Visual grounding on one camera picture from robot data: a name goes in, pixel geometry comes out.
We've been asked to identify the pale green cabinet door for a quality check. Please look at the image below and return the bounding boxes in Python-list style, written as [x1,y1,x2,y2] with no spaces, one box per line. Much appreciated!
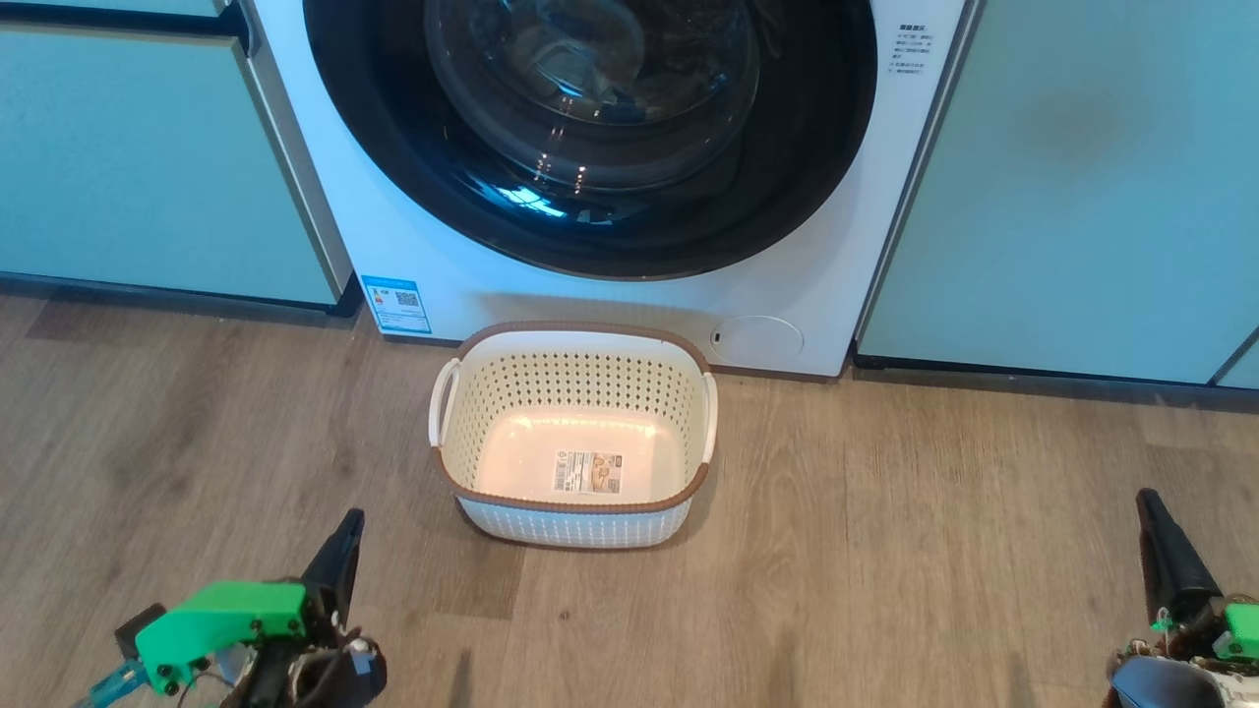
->
[1215,329,1259,391]
[0,22,345,308]
[0,0,232,16]
[854,0,1259,386]

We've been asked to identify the paper product label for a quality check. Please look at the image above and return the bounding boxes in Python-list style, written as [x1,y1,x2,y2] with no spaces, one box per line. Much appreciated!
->
[551,449,624,496]

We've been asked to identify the white perforated laundry basket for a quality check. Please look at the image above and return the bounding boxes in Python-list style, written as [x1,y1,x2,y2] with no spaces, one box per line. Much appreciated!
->
[428,321,719,550]

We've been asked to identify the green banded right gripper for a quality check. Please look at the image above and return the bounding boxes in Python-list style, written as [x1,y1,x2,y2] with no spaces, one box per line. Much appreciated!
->
[1121,489,1259,681]

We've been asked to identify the blue energy label sticker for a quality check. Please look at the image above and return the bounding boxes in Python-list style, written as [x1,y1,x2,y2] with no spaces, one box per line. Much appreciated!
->
[360,275,434,337]

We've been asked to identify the white front-load washing machine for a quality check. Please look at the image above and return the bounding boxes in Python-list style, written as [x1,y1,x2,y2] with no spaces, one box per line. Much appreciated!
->
[241,0,985,380]

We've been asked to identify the round glass washing machine door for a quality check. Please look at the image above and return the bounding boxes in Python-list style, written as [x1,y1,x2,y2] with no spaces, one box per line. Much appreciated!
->
[302,0,879,281]

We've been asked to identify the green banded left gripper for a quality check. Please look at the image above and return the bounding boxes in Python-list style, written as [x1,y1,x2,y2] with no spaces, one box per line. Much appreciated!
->
[135,508,367,694]

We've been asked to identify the black cable with teal plug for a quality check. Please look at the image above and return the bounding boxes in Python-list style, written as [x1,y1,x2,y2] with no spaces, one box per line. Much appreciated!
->
[77,657,150,708]

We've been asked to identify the round white filter cover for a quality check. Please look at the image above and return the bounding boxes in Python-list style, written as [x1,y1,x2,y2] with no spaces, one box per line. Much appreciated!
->
[710,315,806,365]

